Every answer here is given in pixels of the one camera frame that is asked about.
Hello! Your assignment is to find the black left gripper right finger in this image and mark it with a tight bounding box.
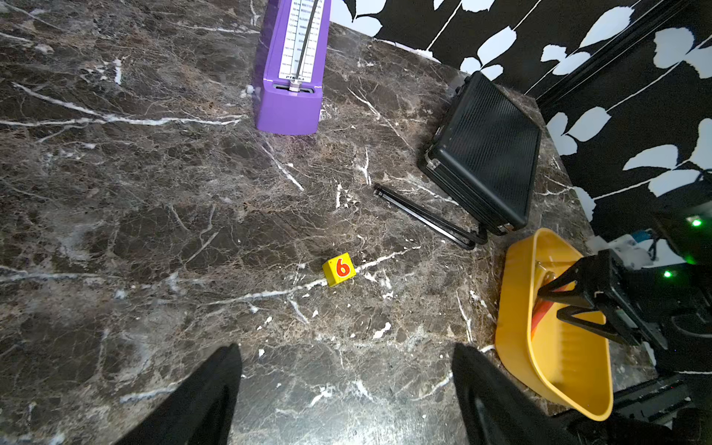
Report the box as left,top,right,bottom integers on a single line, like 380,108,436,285
452,343,578,444

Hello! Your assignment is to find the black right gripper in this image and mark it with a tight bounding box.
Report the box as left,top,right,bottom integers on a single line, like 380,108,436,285
538,250,711,373

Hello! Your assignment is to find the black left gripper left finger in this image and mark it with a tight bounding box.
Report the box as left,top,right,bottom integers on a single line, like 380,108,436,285
118,344,242,444

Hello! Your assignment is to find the yellow plastic storage tray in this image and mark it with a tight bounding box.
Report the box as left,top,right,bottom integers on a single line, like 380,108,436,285
495,228,614,422

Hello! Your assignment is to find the black hex key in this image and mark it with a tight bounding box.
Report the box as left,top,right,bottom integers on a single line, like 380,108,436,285
374,185,489,250
379,193,481,250

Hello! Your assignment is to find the black ribbed carrying case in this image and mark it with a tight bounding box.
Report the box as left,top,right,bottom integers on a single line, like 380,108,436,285
417,72,541,235

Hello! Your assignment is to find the yellow number six cube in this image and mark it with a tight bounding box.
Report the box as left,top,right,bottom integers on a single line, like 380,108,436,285
323,252,357,287

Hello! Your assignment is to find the purple metronome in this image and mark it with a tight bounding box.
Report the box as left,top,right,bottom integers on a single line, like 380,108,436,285
253,0,331,135

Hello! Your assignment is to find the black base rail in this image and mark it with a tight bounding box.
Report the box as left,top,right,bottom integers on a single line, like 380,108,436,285
554,373,711,444

